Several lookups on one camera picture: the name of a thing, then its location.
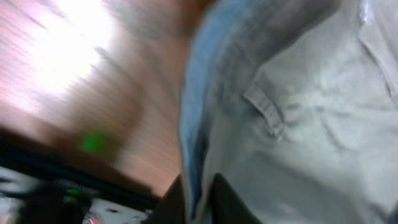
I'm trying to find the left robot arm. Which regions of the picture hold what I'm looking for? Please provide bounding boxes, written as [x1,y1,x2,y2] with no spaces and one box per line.
[1,164,186,224]

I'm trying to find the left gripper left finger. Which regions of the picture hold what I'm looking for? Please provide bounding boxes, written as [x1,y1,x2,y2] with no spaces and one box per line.
[149,175,186,224]

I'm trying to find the khaki shorts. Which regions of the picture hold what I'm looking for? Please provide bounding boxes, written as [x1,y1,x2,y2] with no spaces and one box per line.
[179,0,397,223]

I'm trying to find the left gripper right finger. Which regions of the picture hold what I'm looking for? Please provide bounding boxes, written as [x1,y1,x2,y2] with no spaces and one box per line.
[210,174,261,224]

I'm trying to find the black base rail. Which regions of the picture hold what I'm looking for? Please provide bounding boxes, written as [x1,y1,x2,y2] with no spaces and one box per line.
[1,128,159,210]

